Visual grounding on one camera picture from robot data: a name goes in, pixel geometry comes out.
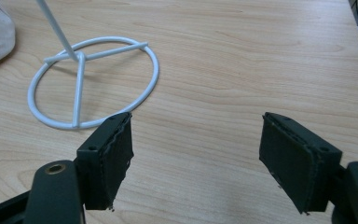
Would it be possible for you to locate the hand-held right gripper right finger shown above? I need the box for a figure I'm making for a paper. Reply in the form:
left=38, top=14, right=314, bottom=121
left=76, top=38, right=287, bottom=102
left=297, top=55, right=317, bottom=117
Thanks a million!
left=258, top=112, right=343, bottom=216

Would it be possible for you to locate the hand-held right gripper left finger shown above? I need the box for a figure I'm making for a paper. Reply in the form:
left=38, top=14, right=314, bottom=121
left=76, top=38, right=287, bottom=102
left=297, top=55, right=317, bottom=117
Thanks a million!
left=74, top=111, right=135, bottom=213

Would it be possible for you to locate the white wire stand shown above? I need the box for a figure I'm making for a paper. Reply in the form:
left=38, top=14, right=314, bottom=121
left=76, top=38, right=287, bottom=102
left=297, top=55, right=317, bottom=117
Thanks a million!
left=27, top=0, right=160, bottom=131

